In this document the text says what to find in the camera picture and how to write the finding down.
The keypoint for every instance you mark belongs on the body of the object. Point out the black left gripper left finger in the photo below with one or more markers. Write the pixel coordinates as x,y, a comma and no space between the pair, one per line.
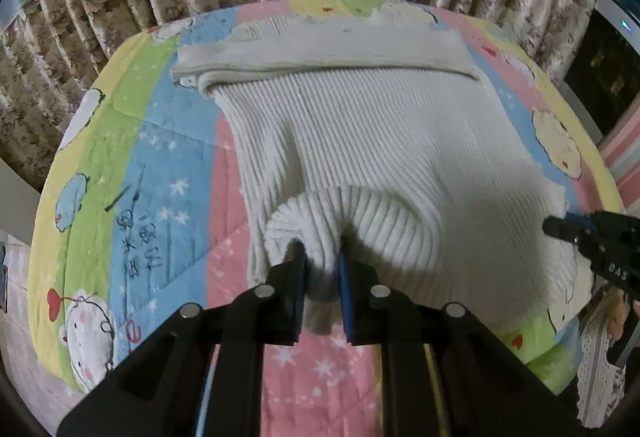
272,312

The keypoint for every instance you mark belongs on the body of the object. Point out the dark screen appliance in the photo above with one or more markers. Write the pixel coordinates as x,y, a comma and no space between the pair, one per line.
604,75

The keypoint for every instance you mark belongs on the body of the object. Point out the colourful cartoon quilt bed cover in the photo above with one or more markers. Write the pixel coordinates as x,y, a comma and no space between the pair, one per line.
142,212

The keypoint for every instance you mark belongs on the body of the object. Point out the white ribbed knit sweater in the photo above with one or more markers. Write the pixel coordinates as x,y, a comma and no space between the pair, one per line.
380,138

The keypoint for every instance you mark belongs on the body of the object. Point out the pink striped bedding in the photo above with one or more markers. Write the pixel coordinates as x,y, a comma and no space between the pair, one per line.
620,152

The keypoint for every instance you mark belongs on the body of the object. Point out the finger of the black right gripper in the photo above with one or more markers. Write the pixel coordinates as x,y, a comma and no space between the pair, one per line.
571,227

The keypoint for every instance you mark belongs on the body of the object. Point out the white lace patterned cloth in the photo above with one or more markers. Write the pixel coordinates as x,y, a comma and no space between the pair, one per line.
601,386

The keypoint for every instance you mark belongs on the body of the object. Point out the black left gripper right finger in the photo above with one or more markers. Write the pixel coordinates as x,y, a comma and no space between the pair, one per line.
372,312

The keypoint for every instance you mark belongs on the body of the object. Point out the person's right hand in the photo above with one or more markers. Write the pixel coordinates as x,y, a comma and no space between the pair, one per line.
620,311

